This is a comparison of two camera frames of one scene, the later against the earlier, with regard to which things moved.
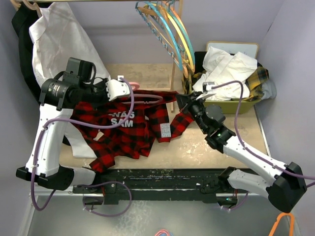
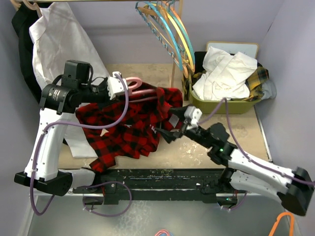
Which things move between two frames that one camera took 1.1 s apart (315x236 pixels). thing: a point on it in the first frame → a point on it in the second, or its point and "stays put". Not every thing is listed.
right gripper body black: [195, 107] → [189, 133]
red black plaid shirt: [127, 126] stays put
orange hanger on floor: [292, 223] stays put
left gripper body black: [97, 92] stays put
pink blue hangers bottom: [163, 232] stays put
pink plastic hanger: [137, 86] → [139, 83]
